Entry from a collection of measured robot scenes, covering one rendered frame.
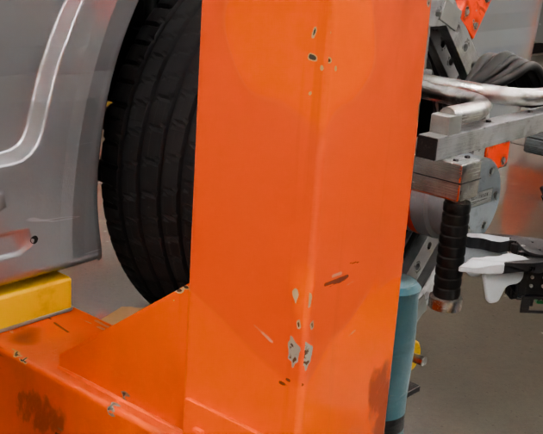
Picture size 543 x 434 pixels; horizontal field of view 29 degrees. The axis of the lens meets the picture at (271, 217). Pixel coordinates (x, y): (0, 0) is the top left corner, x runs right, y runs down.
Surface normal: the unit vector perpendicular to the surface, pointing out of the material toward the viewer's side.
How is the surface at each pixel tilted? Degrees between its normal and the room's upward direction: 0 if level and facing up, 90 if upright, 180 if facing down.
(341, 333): 90
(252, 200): 90
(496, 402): 0
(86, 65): 90
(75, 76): 90
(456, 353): 0
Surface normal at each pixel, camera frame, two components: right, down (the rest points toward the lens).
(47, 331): 0.07, -0.95
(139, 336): -0.65, 0.18
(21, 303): 0.76, 0.24
